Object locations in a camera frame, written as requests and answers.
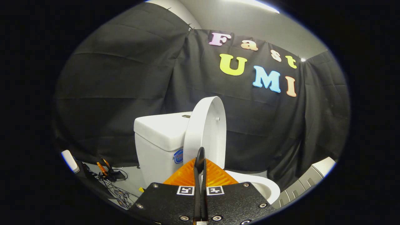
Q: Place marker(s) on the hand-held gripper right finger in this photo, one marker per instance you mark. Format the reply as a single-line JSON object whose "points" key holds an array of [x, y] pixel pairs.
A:
{"points": [[234, 203]]}

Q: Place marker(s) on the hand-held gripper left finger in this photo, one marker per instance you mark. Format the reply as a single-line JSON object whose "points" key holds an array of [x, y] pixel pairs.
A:
{"points": [[168, 203]]}

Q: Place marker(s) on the white toilet lid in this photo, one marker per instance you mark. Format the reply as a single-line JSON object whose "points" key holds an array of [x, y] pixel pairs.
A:
{"points": [[206, 131]]}

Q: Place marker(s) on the white ceramic toilet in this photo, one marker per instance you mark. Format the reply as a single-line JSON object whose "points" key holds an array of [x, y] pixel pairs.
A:
{"points": [[156, 147]]}

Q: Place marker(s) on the white drawer cabinet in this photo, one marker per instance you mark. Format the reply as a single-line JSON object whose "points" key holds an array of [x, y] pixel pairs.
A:
{"points": [[300, 187]]}

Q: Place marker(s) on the orange black device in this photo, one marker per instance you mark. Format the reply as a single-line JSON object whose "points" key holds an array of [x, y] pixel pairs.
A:
{"points": [[107, 170]]}

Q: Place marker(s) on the white panel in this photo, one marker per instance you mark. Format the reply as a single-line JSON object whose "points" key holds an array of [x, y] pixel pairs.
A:
{"points": [[70, 161]]}

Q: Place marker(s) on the black backdrop cloth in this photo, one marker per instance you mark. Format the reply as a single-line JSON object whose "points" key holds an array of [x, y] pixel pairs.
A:
{"points": [[125, 93]]}

